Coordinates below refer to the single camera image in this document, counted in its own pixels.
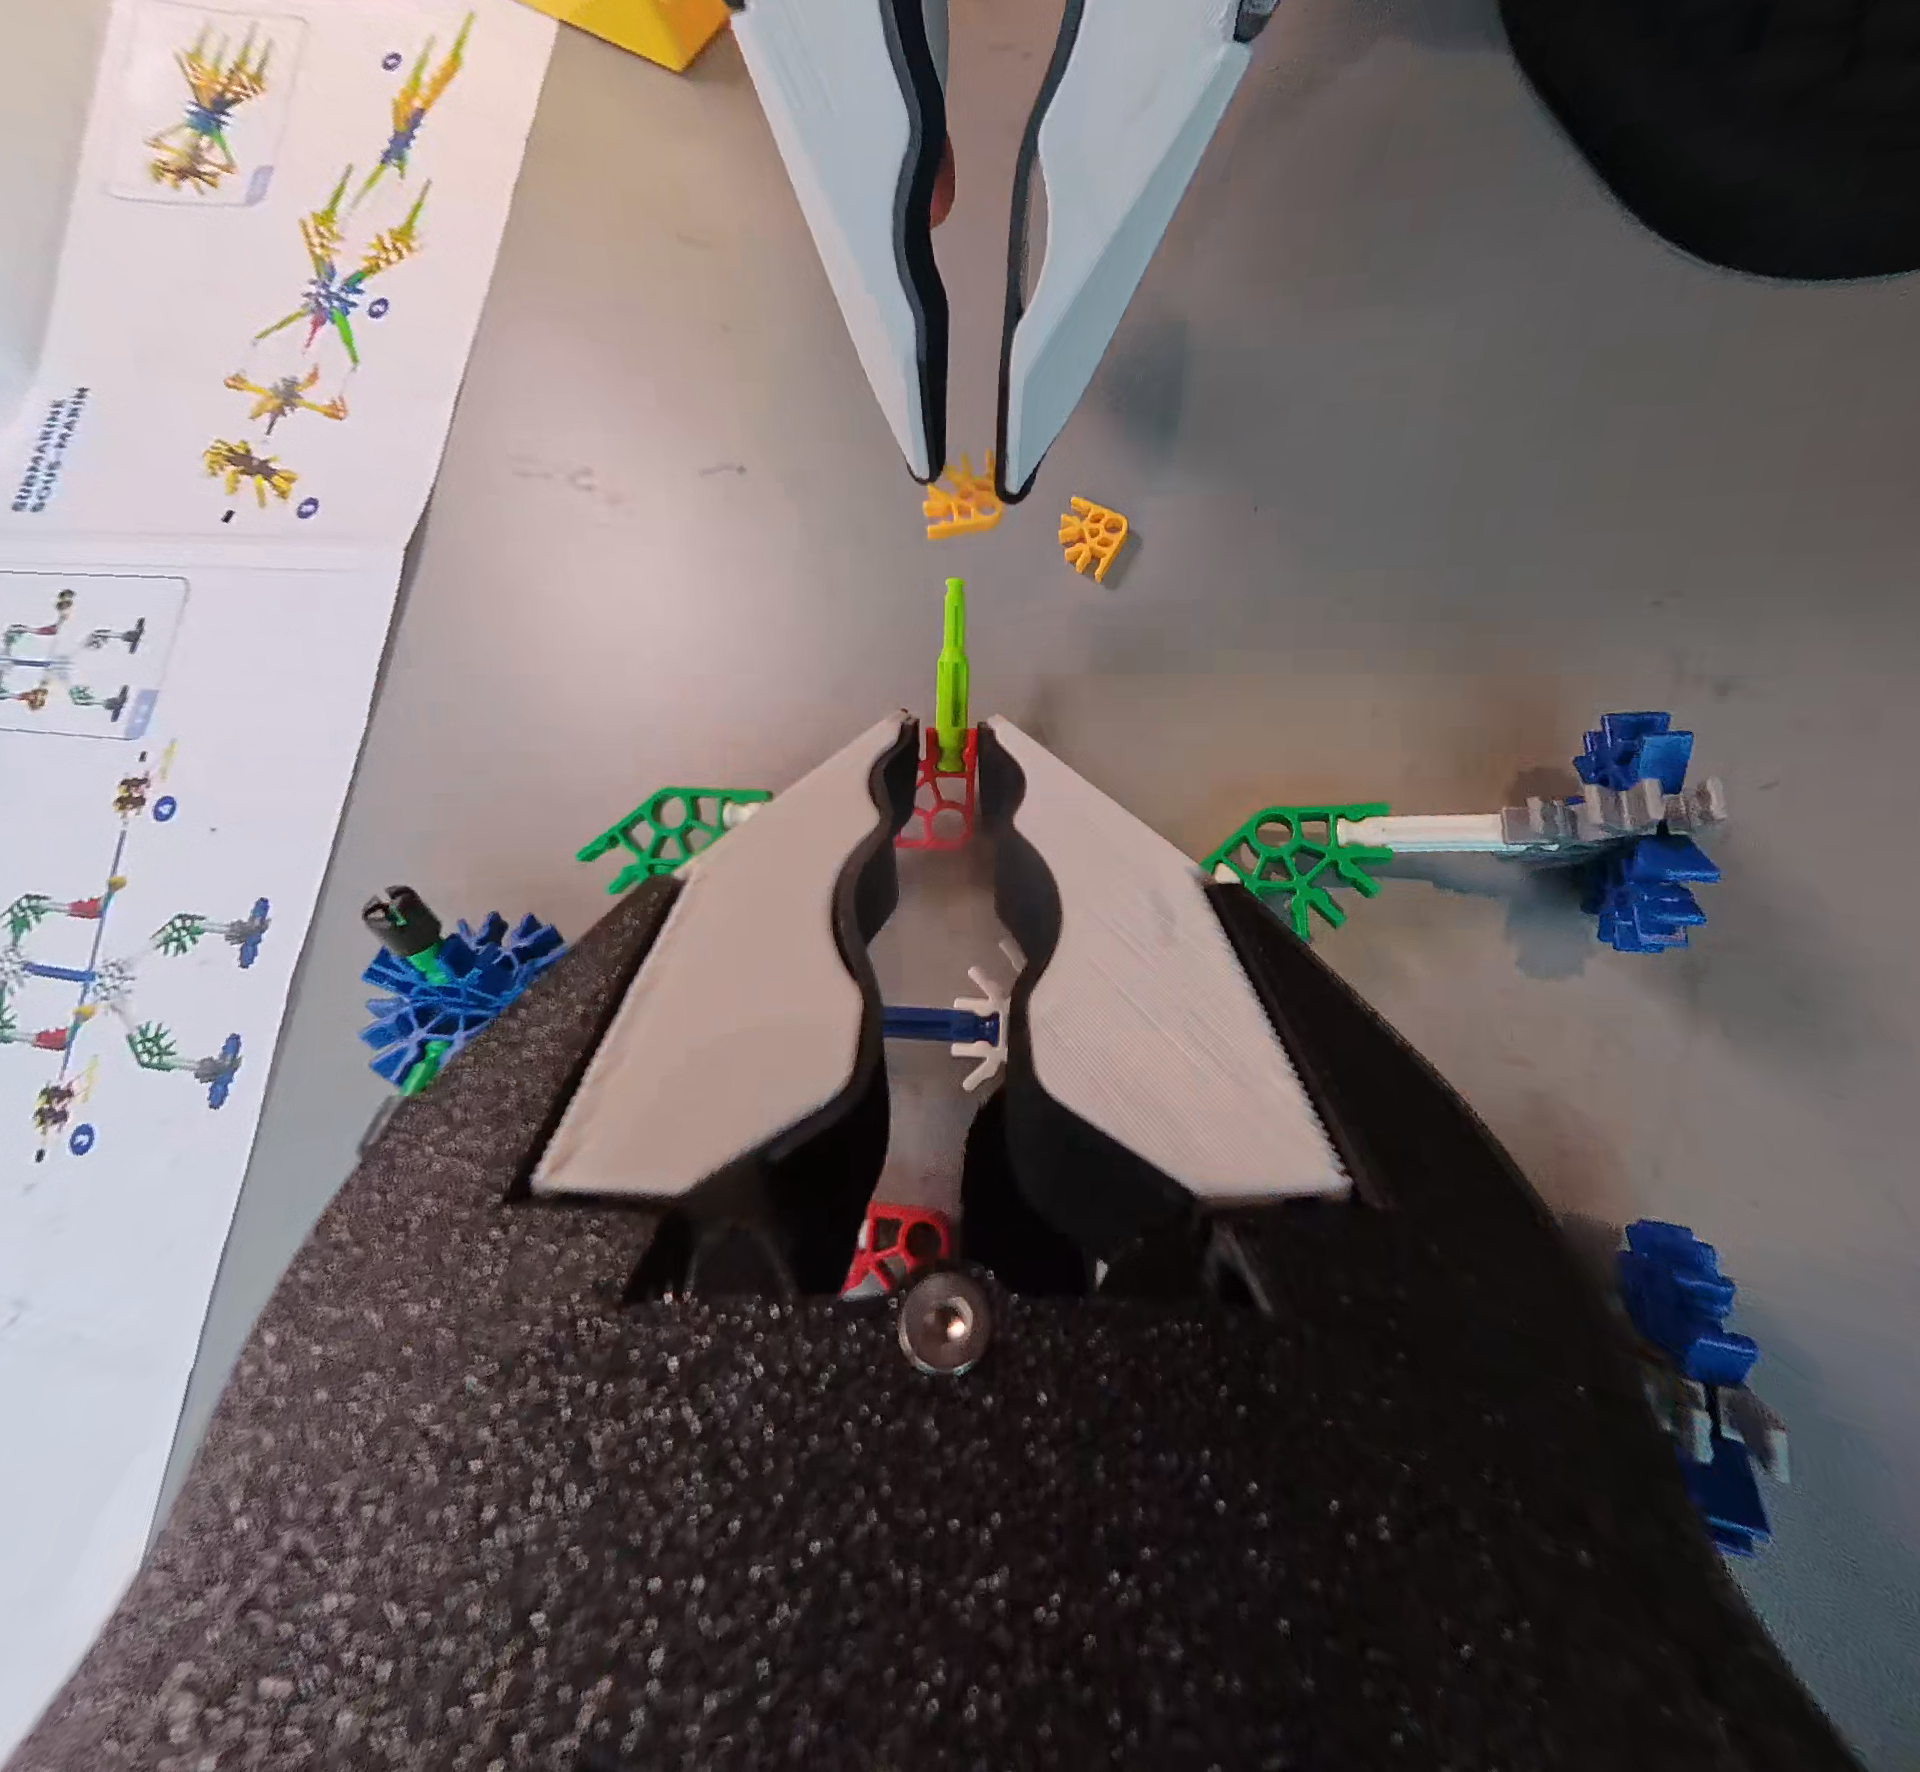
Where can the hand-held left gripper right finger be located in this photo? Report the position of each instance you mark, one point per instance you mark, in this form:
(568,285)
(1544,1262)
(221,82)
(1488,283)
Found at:
(1185,1052)

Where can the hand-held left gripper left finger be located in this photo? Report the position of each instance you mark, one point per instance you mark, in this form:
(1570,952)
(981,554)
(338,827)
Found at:
(704,1037)

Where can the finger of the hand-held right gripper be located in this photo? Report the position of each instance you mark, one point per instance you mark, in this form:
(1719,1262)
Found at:
(1156,47)
(824,78)

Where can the multicoloured construction toy model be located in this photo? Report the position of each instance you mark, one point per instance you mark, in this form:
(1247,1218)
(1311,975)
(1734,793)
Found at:
(1290,850)

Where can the small orange toy connector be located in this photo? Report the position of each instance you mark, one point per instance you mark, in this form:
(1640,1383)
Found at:
(960,501)
(1097,537)

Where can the lime green toy rod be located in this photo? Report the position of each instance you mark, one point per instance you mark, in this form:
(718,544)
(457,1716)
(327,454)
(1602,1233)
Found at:
(952,662)

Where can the person's right hand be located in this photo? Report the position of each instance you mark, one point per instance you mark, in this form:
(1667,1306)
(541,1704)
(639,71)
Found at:
(946,174)

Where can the person's right leg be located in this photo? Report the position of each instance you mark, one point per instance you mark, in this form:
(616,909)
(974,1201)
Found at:
(1725,47)

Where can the white instruction sheet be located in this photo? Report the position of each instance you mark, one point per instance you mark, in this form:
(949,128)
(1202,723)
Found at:
(375,453)

